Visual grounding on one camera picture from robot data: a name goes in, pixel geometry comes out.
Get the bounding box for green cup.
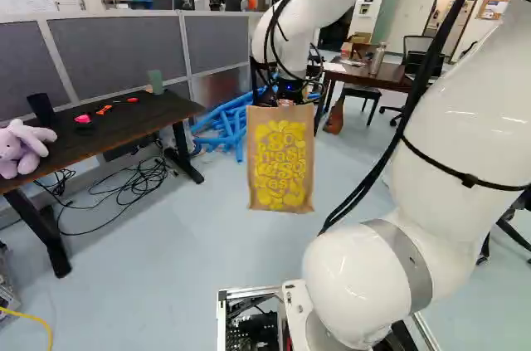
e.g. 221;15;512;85
147;69;165;96

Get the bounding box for brown paper bag yellow print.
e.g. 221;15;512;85
246;102;316;215

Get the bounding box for black office chair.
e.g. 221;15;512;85
378;35;446;127

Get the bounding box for dark brown wooden table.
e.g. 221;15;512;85
314;55;436;136

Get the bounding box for dark bench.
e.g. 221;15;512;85
339;84;382;127

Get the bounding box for silver metal bottle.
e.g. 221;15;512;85
368;41;389;76

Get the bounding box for dark wooden table black legs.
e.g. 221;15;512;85
0;88;207;280

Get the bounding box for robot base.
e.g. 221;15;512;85
217;278;441;351

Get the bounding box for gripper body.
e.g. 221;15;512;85
253;61;321;108

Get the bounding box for black speaker box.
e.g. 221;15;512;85
26;92;56;129

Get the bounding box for purple plush toy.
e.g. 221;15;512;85
0;118;58;180

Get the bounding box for cardboard box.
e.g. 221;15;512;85
340;31;379;60

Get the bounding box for black floor cable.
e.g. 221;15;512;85
33;136;183;237

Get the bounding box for blue tube frame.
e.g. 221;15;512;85
191;85;329;165

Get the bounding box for yellow cable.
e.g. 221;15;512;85
0;305;55;351

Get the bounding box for grey partition wall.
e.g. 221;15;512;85
0;10;263;119

